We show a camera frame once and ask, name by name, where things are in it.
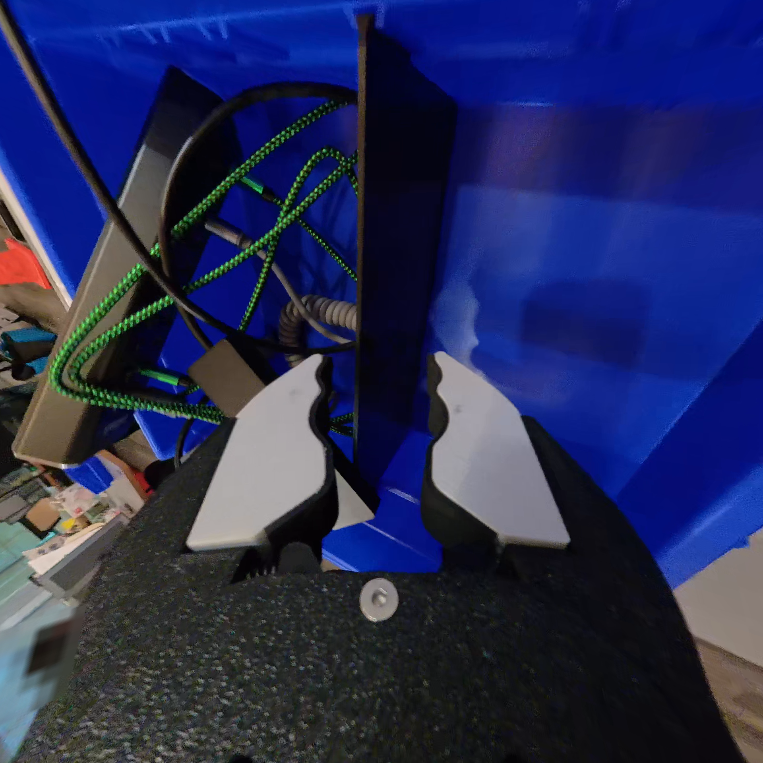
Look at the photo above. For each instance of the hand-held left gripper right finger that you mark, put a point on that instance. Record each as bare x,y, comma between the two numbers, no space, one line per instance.
495,471

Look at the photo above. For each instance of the black bin divider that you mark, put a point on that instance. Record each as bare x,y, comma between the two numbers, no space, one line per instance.
399,238

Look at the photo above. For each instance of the black box-shaped USB hub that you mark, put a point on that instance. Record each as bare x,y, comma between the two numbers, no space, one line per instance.
143,167

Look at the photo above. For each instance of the red plastic stool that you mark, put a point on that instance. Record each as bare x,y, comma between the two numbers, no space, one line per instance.
18,262

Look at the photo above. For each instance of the blue storage bin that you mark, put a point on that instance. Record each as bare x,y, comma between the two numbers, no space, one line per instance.
596,238

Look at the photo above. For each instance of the slim grey USB hub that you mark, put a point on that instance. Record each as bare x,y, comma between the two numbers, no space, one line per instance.
229,375

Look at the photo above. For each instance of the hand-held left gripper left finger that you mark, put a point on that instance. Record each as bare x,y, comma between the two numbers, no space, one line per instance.
262,471

